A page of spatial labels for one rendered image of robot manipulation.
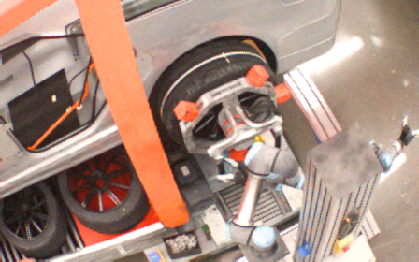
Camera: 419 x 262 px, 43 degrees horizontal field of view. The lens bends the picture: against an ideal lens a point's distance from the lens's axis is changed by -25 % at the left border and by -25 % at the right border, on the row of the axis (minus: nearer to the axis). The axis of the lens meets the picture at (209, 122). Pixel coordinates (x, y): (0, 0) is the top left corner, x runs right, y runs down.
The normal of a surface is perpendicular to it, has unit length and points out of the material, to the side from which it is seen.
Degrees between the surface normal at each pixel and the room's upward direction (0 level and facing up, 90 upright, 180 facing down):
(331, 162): 0
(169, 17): 80
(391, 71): 0
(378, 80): 0
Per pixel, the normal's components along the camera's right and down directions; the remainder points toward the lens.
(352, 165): -0.11, -0.51
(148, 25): 0.39, 0.66
